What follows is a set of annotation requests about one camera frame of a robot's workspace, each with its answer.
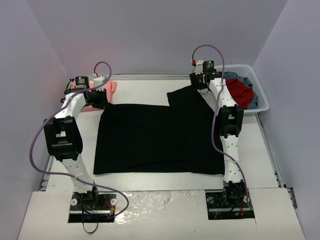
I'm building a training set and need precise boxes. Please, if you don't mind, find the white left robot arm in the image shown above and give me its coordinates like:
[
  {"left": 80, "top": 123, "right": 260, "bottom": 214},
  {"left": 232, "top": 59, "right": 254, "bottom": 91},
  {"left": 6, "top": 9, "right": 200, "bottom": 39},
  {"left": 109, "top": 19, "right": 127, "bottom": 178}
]
[{"left": 44, "top": 75, "right": 109, "bottom": 209}]

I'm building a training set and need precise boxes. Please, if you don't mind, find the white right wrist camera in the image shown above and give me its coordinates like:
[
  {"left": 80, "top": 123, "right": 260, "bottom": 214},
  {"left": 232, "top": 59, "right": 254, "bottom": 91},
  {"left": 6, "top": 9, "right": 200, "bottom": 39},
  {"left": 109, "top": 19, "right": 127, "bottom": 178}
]
[{"left": 191, "top": 59, "right": 204, "bottom": 75}]

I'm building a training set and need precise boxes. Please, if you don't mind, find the thin black loop cable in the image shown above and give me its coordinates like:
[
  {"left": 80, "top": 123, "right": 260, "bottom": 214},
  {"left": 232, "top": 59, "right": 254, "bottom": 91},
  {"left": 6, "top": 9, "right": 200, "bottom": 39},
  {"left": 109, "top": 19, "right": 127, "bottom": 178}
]
[{"left": 82, "top": 218, "right": 100, "bottom": 235}]

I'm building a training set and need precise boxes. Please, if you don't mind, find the folded pink t-shirt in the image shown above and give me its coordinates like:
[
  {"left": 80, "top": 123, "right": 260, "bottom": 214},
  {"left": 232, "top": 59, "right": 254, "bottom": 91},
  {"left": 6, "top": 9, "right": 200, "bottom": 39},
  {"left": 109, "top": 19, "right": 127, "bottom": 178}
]
[{"left": 64, "top": 80, "right": 117, "bottom": 112}]

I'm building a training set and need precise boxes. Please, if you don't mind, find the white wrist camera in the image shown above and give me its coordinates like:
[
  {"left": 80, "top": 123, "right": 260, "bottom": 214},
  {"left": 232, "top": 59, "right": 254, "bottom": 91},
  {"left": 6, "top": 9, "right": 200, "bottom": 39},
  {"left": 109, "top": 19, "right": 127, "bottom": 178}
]
[
  {"left": 191, "top": 59, "right": 204, "bottom": 75},
  {"left": 92, "top": 75, "right": 108, "bottom": 92}
]

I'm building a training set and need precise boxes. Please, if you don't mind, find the white plastic laundry basket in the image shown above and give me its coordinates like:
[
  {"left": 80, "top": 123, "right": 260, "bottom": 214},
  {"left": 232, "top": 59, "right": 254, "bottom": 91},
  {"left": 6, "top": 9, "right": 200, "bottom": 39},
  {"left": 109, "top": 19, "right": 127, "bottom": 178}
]
[{"left": 224, "top": 64, "right": 270, "bottom": 116}]

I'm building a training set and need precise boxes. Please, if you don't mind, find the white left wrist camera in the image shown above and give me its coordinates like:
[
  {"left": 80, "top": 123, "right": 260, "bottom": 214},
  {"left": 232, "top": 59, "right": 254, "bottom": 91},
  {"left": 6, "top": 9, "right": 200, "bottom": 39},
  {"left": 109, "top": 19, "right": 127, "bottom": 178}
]
[{"left": 92, "top": 75, "right": 108, "bottom": 92}]

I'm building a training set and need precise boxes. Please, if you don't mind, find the black t-shirt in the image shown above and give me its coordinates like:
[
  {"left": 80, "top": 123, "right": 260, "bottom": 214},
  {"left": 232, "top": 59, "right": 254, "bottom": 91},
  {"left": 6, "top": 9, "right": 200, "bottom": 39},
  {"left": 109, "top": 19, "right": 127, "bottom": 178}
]
[{"left": 93, "top": 86, "right": 225, "bottom": 175}]

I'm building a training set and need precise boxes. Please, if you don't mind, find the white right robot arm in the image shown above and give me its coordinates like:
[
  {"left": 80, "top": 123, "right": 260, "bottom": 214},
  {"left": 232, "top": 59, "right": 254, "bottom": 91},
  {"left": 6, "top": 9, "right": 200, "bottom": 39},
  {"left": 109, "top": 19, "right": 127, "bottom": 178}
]
[{"left": 189, "top": 59, "right": 247, "bottom": 208}]

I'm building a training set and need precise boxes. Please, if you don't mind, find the red t-shirt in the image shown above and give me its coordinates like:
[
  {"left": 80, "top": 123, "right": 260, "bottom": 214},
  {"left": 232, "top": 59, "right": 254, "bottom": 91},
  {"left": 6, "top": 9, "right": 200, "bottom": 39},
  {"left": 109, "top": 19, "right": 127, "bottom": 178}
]
[{"left": 225, "top": 78, "right": 254, "bottom": 110}]

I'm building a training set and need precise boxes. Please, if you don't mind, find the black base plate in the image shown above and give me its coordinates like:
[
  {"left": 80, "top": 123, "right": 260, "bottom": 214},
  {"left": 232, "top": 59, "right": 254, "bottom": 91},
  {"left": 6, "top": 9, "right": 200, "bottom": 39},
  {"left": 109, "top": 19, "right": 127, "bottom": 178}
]
[
  {"left": 205, "top": 190, "right": 255, "bottom": 221},
  {"left": 68, "top": 193, "right": 117, "bottom": 223}
]

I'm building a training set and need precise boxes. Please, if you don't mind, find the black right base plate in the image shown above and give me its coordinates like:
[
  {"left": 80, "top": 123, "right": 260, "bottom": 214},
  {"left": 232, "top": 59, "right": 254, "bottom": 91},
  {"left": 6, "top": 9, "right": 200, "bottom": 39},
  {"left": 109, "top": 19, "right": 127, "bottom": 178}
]
[{"left": 205, "top": 190, "right": 255, "bottom": 221}]

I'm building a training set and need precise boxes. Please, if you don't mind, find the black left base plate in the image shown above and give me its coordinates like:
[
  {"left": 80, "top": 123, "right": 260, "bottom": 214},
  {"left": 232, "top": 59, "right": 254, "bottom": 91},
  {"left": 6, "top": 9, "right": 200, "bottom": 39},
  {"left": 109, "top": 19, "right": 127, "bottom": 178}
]
[{"left": 68, "top": 193, "right": 117, "bottom": 223}]

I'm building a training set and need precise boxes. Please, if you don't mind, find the grey-blue t-shirt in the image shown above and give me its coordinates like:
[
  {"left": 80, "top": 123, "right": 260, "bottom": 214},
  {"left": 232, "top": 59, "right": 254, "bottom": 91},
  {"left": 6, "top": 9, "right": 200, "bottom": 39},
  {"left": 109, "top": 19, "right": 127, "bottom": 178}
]
[{"left": 224, "top": 72, "right": 258, "bottom": 110}]

